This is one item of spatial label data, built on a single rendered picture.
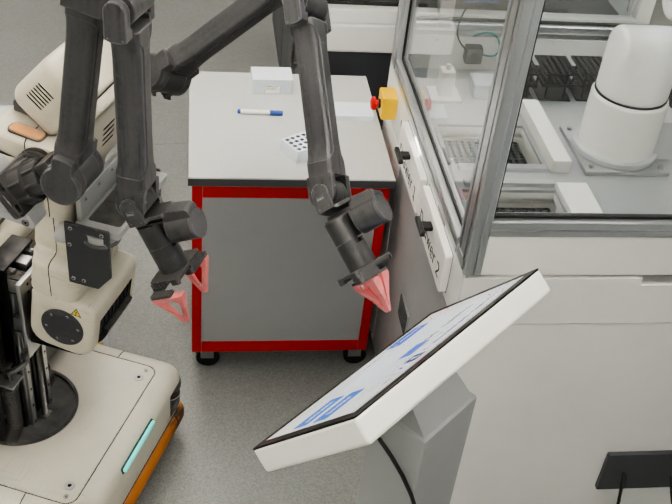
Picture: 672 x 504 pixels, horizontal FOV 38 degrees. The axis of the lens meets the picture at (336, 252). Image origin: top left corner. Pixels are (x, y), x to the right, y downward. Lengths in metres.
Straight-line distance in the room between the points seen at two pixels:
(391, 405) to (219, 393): 1.68
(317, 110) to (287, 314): 1.25
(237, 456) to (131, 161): 1.40
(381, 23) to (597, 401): 1.45
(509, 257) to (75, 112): 0.97
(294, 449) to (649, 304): 1.06
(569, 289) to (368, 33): 1.38
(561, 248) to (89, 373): 1.36
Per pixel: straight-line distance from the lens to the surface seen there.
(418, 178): 2.50
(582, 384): 2.50
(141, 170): 1.76
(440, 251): 2.28
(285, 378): 3.19
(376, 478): 1.83
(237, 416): 3.07
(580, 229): 2.17
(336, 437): 1.51
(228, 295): 2.98
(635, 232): 2.21
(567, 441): 2.65
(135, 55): 1.65
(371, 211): 1.81
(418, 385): 1.54
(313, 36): 1.94
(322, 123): 1.89
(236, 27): 2.06
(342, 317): 3.08
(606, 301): 2.32
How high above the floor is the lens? 2.26
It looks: 38 degrees down
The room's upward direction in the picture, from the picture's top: 7 degrees clockwise
